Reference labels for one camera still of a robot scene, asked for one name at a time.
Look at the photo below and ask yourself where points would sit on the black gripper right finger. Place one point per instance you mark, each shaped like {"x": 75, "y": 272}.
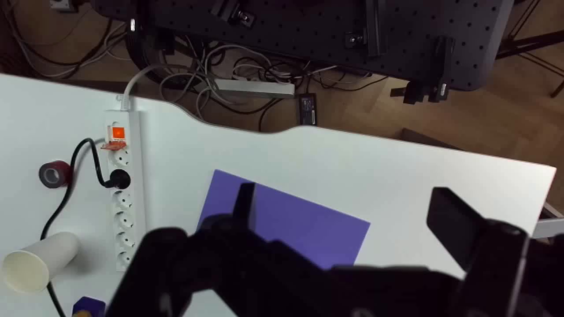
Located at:
{"x": 465, "y": 231}

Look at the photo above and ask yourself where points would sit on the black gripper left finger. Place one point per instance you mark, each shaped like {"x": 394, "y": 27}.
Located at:
{"x": 244, "y": 205}

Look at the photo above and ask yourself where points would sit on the purple square mat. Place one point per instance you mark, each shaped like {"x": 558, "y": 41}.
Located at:
{"x": 306, "y": 226}

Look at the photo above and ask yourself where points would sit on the white power strip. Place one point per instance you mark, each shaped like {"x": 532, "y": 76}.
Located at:
{"x": 137, "y": 177}

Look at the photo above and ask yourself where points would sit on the black clamp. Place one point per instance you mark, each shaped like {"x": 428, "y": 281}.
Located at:
{"x": 426, "y": 92}

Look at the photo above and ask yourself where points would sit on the black perforated breadboard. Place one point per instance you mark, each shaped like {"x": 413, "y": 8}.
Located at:
{"x": 294, "y": 29}

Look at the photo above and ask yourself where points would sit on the purple block with orange top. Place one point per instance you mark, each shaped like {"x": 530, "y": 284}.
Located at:
{"x": 89, "y": 307}

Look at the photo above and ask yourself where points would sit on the dark red tape roll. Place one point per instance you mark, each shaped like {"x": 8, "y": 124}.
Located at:
{"x": 54, "y": 175}

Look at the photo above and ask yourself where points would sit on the black tripod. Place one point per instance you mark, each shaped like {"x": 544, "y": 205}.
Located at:
{"x": 530, "y": 43}

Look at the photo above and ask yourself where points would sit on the white paper cup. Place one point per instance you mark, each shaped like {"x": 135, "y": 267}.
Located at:
{"x": 42, "y": 261}

